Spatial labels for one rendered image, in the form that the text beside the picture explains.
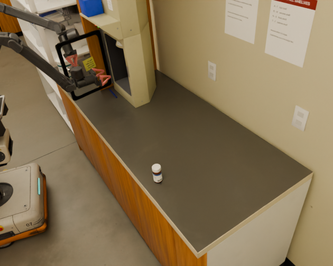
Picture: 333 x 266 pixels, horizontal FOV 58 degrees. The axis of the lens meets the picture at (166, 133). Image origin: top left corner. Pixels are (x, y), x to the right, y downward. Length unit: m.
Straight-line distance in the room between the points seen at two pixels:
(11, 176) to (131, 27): 1.68
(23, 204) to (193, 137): 1.45
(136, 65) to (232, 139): 0.72
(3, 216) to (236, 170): 1.75
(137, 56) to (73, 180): 1.53
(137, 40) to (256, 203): 1.10
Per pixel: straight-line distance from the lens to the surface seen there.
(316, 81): 1.42
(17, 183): 2.76
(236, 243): 1.45
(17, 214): 2.54
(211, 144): 1.67
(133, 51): 1.84
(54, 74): 1.87
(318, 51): 1.38
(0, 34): 1.82
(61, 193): 2.91
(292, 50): 1.45
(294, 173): 1.58
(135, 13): 1.78
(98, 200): 2.73
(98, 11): 1.90
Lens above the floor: 2.04
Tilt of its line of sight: 39 degrees down
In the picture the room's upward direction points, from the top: 6 degrees counter-clockwise
